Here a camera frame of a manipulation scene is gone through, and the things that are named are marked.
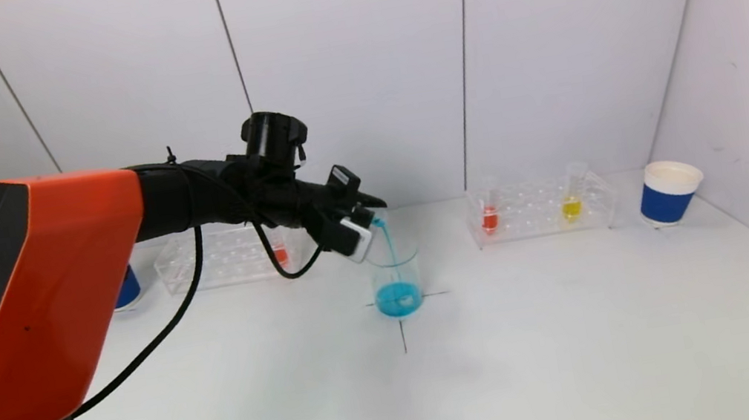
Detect blue and white paper cup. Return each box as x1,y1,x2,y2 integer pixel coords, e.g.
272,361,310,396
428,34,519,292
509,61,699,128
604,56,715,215
632,154,712,233
106,263,145,314

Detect thin black camera cable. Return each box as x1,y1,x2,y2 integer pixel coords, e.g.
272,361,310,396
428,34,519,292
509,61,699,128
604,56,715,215
33,125,343,420

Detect test tube with yellow pigment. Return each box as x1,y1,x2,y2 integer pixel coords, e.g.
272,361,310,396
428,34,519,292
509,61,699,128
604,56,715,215
554,159,597,224

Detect test tube with red pigment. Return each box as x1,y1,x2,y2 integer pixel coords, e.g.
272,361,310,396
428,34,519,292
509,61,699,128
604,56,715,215
472,174,507,237
268,226,293,271

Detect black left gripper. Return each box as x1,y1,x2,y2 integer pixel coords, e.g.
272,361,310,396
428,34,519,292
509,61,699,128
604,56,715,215
294,157,389,228

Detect clear glass beaker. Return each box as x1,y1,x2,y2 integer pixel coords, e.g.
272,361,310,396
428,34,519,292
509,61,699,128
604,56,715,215
362,225,431,322

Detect clear acrylic test tube rack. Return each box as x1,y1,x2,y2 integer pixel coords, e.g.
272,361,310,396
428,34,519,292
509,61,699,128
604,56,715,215
461,165,624,252
149,217,314,300

